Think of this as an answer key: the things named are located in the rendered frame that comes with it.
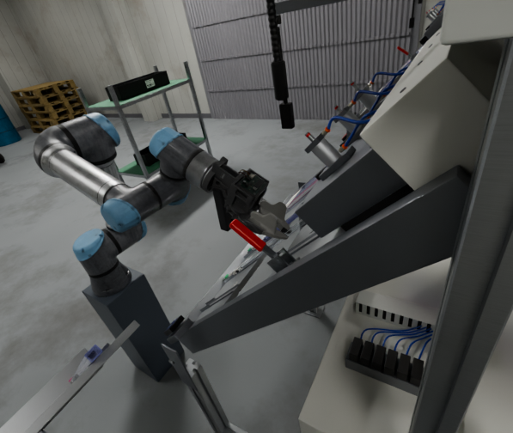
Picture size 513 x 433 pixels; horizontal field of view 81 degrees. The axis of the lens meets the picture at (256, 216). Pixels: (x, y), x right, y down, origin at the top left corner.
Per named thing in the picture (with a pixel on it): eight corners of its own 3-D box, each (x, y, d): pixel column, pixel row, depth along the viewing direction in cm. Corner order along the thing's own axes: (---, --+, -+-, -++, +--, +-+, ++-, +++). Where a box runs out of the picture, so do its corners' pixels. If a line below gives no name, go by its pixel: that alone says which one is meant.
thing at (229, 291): (192, 339, 75) (182, 331, 75) (298, 202, 120) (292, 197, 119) (222, 324, 61) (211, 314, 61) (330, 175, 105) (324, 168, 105)
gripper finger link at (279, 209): (300, 220, 62) (262, 197, 62) (289, 236, 66) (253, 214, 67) (305, 211, 64) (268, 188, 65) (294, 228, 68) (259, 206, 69)
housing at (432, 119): (469, 247, 27) (357, 135, 26) (474, 94, 59) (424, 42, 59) (588, 203, 21) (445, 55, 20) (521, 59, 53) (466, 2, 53)
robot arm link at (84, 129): (104, 246, 124) (45, 119, 87) (135, 226, 133) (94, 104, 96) (122, 260, 119) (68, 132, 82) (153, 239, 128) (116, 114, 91)
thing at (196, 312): (198, 347, 76) (177, 327, 76) (301, 208, 121) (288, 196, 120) (199, 346, 75) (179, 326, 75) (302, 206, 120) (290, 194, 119)
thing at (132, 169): (128, 202, 307) (74, 88, 246) (186, 163, 368) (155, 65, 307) (160, 209, 284) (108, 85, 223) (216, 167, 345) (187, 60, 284)
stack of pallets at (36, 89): (96, 120, 685) (76, 78, 636) (59, 135, 628) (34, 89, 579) (68, 120, 753) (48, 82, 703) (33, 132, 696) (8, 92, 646)
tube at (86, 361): (72, 385, 69) (69, 381, 68) (78, 380, 69) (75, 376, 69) (91, 362, 31) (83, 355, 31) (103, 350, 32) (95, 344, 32)
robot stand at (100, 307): (134, 366, 151) (81, 291, 121) (161, 337, 163) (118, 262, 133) (158, 382, 142) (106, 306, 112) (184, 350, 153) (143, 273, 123)
